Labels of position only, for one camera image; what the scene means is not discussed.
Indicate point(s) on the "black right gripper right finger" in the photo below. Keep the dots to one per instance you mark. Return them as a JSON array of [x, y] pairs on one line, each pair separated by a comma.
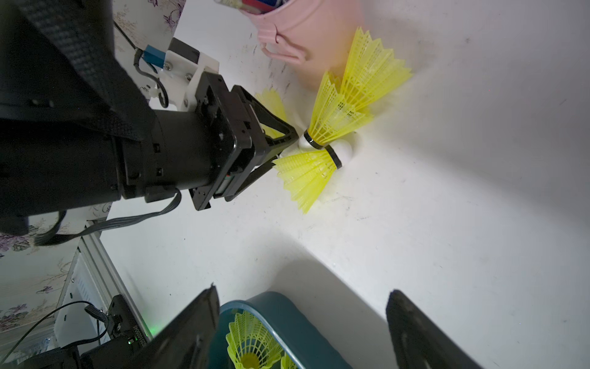
[[417, 341]]

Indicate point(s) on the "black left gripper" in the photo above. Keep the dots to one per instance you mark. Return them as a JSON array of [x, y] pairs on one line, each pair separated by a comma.
[[225, 117]]

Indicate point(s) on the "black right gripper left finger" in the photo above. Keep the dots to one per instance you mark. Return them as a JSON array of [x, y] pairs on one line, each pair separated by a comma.
[[185, 341]]

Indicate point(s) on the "yellow shuttlecock eleven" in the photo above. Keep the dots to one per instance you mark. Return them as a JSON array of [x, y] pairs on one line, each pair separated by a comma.
[[272, 101]]

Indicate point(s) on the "yellow shuttlecock three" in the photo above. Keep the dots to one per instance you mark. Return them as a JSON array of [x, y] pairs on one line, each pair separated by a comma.
[[305, 175]]

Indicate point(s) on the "yellow shuttlecock six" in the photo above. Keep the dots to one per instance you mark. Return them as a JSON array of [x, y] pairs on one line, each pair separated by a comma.
[[250, 344]]

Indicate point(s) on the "teal plastic storage box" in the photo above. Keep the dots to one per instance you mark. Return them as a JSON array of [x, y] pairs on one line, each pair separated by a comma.
[[304, 346]]

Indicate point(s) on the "yellow shuttlecock one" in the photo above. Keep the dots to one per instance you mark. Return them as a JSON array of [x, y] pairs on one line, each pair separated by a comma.
[[372, 71]]

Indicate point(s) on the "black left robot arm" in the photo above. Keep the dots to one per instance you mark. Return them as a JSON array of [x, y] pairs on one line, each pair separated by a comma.
[[76, 130]]

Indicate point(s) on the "yellow shuttlecock five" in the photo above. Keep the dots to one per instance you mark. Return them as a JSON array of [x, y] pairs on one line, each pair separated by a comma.
[[332, 117]]

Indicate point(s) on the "pink pen cup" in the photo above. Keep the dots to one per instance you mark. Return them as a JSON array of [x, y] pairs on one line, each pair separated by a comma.
[[311, 36]]

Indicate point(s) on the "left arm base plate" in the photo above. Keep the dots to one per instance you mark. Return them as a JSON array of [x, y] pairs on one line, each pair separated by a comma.
[[35, 346]]

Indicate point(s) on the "aluminium front rail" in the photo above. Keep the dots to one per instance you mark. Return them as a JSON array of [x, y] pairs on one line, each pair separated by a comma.
[[93, 278]]

